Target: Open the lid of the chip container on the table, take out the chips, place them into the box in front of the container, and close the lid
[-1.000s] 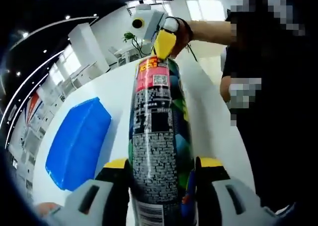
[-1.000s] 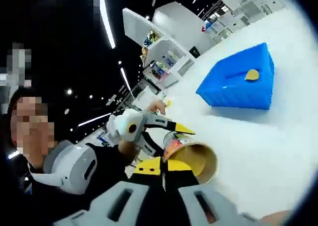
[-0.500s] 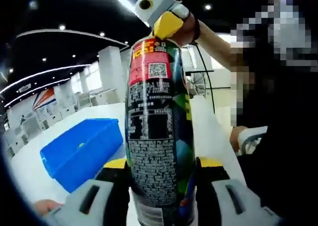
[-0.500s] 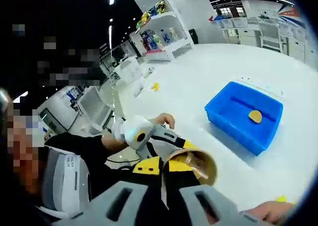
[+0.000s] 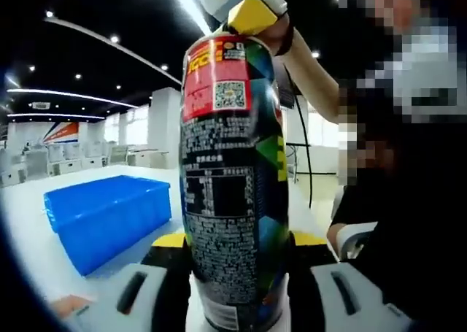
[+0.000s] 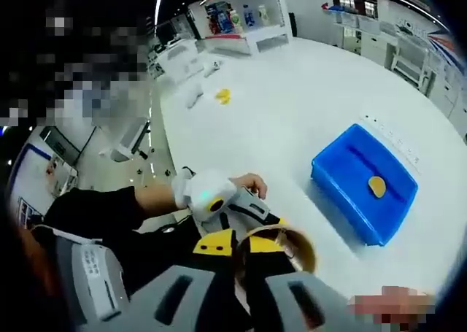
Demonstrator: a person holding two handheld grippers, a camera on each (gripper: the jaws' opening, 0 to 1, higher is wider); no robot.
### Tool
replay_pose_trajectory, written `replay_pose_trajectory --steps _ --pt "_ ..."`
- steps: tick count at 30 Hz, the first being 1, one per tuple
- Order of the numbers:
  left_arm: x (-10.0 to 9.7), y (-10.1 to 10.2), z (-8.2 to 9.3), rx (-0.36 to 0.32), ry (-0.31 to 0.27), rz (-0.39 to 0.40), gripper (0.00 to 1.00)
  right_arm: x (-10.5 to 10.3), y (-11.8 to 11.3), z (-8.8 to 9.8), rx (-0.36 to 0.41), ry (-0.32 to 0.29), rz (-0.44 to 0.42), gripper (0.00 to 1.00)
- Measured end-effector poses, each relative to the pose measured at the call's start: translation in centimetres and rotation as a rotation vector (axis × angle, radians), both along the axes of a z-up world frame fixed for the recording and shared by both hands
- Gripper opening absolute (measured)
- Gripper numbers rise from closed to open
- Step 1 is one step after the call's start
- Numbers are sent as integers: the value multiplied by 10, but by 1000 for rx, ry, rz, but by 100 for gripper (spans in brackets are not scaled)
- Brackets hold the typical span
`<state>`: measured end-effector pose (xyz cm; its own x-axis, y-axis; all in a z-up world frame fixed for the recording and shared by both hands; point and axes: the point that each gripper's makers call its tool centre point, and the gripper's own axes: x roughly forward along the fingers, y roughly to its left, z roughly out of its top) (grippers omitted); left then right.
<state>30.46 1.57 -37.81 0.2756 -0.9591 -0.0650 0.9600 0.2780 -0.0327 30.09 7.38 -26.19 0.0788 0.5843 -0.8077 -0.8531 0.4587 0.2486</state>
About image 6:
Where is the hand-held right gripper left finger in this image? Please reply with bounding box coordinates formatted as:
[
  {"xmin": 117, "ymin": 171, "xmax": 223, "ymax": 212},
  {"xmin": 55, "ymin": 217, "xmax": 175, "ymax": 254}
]
[{"xmin": 128, "ymin": 228, "xmax": 253, "ymax": 332}]

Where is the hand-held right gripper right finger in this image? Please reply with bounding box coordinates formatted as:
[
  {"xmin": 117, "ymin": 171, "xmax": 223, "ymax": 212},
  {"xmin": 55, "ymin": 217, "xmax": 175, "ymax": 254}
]
[{"xmin": 247, "ymin": 235, "xmax": 352, "ymax": 332}]

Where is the dark printed chip container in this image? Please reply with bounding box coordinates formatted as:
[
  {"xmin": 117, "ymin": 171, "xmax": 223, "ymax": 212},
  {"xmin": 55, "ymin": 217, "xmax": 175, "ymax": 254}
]
[{"xmin": 233, "ymin": 225, "xmax": 317, "ymax": 314}]

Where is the blue plastic box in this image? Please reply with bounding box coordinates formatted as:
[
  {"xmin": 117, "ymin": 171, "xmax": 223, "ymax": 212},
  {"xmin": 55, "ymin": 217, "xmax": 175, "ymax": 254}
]
[{"xmin": 311, "ymin": 123, "xmax": 419, "ymax": 247}]

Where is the person's left hand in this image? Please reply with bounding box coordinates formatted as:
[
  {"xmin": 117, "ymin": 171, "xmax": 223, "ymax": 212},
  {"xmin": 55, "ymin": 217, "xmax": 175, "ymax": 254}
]
[{"xmin": 228, "ymin": 171, "xmax": 269, "ymax": 202}]

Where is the white lumpy object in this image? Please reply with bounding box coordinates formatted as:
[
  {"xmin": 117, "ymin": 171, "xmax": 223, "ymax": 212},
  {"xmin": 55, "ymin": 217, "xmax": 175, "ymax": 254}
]
[{"xmin": 185, "ymin": 82, "xmax": 206, "ymax": 109}]

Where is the small yellow object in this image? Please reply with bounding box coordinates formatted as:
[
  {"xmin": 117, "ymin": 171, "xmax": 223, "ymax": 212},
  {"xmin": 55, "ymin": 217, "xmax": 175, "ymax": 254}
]
[{"xmin": 214, "ymin": 88, "xmax": 233, "ymax": 106}]

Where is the white worn chest device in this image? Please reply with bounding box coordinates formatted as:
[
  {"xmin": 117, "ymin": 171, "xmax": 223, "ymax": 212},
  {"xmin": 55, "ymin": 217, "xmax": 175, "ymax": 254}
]
[{"xmin": 31, "ymin": 225, "xmax": 128, "ymax": 324}]

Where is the person's black clothing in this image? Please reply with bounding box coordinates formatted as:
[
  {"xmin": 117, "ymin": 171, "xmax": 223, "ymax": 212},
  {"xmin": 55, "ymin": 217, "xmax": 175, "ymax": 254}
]
[{"xmin": 42, "ymin": 185, "xmax": 205, "ymax": 300}]

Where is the small white object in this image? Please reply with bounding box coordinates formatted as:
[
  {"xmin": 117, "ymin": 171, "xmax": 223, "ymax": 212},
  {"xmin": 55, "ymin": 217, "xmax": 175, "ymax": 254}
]
[{"xmin": 201, "ymin": 59, "xmax": 222, "ymax": 79}]

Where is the dark monitor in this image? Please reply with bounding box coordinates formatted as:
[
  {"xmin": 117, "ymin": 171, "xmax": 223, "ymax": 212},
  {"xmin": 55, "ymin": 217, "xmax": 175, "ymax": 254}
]
[{"xmin": 39, "ymin": 126, "xmax": 82, "ymax": 164}]

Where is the white table socket strip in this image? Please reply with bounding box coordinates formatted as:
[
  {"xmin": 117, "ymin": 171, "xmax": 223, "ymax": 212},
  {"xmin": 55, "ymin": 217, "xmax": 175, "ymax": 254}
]
[{"xmin": 363, "ymin": 113, "xmax": 421, "ymax": 166}]

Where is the blue framed white board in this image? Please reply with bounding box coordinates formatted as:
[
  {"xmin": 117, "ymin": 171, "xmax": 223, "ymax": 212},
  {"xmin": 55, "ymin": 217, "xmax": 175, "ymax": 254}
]
[{"xmin": 9, "ymin": 142, "xmax": 56, "ymax": 216}]

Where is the white green bottle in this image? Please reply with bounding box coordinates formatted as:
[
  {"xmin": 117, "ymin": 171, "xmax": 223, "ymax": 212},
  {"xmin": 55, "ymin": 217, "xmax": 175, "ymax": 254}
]
[{"xmin": 229, "ymin": 10, "xmax": 244, "ymax": 34}]

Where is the row of blue snack packs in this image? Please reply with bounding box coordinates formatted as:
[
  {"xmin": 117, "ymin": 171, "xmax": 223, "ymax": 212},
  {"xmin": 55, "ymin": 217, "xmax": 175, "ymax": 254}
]
[{"xmin": 205, "ymin": 1, "xmax": 230, "ymax": 34}]

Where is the white blue bottle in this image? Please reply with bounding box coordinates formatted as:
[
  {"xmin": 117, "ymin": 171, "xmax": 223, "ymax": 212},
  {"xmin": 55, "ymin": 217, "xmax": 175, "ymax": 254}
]
[{"xmin": 243, "ymin": 4, "xmax": 257, "ymax": 27}]

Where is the white display shelf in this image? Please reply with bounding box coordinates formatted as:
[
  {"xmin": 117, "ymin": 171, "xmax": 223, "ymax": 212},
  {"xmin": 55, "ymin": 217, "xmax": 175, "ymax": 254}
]
[{"xmin": 188, "ymin": 0, "xmax": 295, "ymax": 55}]

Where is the row of white cabinets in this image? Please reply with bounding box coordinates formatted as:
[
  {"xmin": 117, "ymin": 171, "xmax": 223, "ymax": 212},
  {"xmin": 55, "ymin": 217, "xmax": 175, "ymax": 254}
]
[{"xmin": 323, "ymin": 1, "xmax": 467, "ymax": 128}]

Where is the red blue wall banner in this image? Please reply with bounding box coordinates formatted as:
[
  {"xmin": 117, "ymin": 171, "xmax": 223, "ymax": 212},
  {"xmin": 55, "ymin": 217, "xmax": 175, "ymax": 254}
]
[{"xmin": 425, "ymin": 23, "xmax": 459, "ymax": 65}]

